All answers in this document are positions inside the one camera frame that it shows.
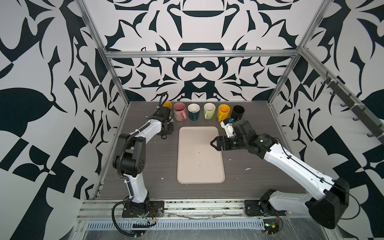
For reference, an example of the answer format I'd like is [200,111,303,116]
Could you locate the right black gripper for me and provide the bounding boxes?
[210,135,249,150]

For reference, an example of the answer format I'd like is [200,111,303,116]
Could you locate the pink ghost print mug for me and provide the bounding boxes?
[173,102,187,122]

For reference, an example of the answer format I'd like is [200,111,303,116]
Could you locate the blue butterfly mug yellow inside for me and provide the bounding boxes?
[163,102,172,109]

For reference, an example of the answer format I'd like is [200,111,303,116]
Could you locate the dark green mug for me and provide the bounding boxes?
[188,103,201,121]

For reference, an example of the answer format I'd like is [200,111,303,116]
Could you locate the black mug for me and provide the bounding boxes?
[231,105,245,122]

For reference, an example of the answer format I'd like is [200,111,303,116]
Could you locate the light green mug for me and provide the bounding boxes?
[204,103,216,120]

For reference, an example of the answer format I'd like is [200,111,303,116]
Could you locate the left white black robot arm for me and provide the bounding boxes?
[113,106,174,212]

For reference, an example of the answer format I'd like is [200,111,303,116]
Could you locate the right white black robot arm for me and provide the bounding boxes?
[210,120,350,229]

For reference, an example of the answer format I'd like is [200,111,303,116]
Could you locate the beige plastic tray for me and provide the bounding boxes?
[177,126,225,185]

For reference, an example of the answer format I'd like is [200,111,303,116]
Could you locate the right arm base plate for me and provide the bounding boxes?
[244,200,287,217]

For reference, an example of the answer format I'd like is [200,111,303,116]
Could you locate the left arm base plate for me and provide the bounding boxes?
[122,201,165,218]

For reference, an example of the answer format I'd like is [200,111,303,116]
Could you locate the black corrugated cable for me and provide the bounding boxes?
[111,92,169,238]

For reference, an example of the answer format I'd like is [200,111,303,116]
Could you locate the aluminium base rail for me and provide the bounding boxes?
[67,196,343,240]

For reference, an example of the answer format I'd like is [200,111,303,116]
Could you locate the aluminium frame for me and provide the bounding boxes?
[74,0,384,145]

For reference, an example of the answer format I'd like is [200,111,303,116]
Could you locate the black hook rail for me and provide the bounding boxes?
[322,71,384,145]

